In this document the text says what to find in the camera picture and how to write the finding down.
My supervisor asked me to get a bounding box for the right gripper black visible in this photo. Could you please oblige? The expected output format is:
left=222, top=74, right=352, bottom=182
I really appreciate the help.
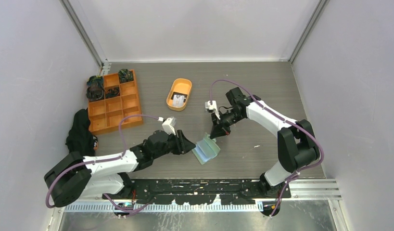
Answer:
left=210, top=109, right=244, bottom=139

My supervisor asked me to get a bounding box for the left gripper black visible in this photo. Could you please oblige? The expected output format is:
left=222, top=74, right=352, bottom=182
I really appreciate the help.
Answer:
left=153, top=129, right=195, bottom=159

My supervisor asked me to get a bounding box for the green card holder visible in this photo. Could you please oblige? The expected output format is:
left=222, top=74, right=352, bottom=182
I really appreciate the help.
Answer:
left=192, top=133, right=221, bottom=165

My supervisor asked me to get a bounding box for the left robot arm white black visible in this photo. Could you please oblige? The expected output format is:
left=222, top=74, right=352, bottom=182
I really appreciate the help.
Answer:
left=44, top=130, right=196, bottom=208

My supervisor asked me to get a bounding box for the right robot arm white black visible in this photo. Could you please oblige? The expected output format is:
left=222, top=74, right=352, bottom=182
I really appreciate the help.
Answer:
left=205, top=87, right=320, bottom=198

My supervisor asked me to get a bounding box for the orange oval tray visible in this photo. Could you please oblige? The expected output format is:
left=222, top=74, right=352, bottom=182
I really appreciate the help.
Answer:
left=166, top=78, right=192, bottom=111

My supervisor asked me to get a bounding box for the orange compartment organizer box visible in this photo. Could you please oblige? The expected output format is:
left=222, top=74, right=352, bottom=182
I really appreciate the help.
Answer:
left=88, top=69, right=143, bottom=135

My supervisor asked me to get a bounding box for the dark item middle compartment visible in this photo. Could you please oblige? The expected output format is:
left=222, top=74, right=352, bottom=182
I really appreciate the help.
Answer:
left=105, top=86, right=120, bottom=99

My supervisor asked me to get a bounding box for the dark rolled item top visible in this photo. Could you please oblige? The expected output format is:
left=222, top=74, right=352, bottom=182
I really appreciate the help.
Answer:
left=118, top=69, right=134, bottom=84

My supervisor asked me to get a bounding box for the dark rolled item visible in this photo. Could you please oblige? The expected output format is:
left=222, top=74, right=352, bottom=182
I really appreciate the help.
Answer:
left=118, top=69, right=134, bottom=84
left=86, top=86, right=104, bottom=102
left=86, top=76, right=104, bottom=88

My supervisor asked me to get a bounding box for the dark rolled item left lower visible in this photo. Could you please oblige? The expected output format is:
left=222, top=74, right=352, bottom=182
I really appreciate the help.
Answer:
left=86, top=86, right=104, bottom=102

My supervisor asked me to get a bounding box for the black cloth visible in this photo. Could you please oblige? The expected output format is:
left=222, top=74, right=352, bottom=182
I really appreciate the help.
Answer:
left=65, top=109, right=99, bottom=156

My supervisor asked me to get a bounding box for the dark rolled item left upper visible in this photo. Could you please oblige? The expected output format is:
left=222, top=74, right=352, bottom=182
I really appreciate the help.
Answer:
left=86, top=76, right=104, bottom=88

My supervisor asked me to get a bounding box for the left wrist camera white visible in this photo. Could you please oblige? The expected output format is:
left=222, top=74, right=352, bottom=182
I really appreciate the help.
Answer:
left=158, top=117, right=177, bottom=135

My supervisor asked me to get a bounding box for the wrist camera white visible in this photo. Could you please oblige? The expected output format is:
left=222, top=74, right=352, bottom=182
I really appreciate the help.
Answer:
left=158, top=117, right=177, bottom=135
left=204, top=100, right=220, bottom=119

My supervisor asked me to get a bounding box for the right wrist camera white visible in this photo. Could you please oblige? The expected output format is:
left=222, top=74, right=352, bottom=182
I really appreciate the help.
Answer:
left=204, top=100, right=220, bottom=119

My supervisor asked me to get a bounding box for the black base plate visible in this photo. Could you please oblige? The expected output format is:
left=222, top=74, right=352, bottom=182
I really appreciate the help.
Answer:
left=109, top=179, right=291, bottom=205

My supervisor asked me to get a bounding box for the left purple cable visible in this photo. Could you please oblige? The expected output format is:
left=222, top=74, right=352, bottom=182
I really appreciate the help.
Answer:
left=45, top=115, right=164, bottom=218

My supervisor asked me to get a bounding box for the white slotted cable duct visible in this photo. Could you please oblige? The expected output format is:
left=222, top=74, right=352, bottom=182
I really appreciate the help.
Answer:
left=64, top=201, right=263, bottom=213

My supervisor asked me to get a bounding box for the aluminium frame rail right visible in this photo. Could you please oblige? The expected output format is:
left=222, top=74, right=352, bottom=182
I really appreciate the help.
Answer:
left=289, top=0, right=330, bottom=64

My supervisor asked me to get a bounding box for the aluminium frame rail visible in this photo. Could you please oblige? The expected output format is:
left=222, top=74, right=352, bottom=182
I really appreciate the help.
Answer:
left=60, top=0, right=108, bottom=67
left=289, top=0, right=330, bottom=64

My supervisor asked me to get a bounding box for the aluminium frame rail left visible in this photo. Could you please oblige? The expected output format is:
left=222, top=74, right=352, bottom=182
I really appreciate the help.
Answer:
left=60, top=0, right=108, bottom=67

